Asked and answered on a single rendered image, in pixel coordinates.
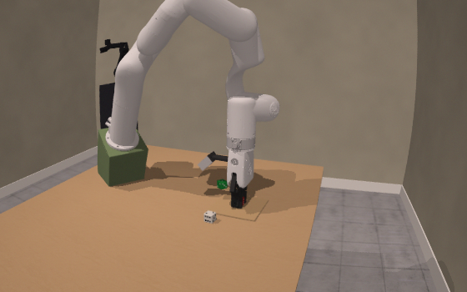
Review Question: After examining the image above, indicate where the dark green die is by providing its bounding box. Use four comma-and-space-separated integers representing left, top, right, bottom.
217, 179, 228, 189

